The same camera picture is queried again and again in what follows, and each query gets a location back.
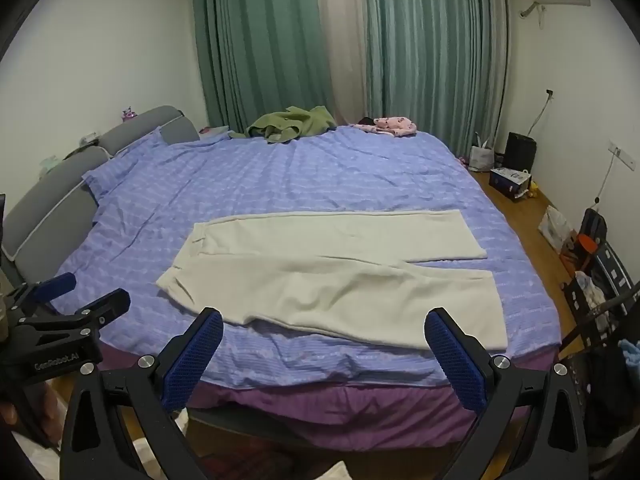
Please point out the cream pants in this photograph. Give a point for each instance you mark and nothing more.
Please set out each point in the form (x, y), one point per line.
(325, 270)

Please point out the beige sheer curtain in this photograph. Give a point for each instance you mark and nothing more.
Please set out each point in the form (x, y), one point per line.
(340, 45)

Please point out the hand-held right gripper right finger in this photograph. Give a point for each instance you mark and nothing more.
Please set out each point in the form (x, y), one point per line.
(456, 365)

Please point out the green garment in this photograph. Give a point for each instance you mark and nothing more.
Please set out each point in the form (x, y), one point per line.
(295, 122)

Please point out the purple striped pillow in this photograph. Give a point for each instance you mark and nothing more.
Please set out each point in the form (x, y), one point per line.
(130, 160)

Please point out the purple striped duvet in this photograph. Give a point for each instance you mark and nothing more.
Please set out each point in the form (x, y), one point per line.
(300, 175)

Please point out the black metal rack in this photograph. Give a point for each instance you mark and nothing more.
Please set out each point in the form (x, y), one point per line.
(607, 270)

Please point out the green curtain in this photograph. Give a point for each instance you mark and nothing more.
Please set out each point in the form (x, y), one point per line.
(425, 45)
(250, 45)

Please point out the grey padded headboard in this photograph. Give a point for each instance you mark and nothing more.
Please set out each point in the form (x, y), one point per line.
(45, 200)

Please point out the black backpack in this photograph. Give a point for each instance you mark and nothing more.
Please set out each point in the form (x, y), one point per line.
(595, 225)

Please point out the white paper bag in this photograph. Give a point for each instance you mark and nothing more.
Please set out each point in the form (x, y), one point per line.
(481, 157)

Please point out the orange stool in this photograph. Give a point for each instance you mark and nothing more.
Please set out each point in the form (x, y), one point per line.
(585, 246)

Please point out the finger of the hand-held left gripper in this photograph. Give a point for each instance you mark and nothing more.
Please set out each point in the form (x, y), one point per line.
(55, 285)
(102, 309)

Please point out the blue and white box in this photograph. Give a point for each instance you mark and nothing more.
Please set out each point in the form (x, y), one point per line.
(509, 182)

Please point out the white plastic bag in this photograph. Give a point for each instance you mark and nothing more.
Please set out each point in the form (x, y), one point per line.
(552, 227)

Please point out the white wall power strip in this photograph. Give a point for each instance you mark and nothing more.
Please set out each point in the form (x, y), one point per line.
(622, 155)

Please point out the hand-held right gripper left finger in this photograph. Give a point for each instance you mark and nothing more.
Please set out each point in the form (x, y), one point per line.
(194, 362)

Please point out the yellow toy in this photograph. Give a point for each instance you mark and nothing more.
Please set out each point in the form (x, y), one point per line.
(533, 190)

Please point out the black speaker box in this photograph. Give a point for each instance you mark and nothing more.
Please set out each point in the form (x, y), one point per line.
(520, 152)

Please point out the pink patterned garment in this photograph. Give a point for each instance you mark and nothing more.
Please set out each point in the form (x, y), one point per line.
(392, 125)

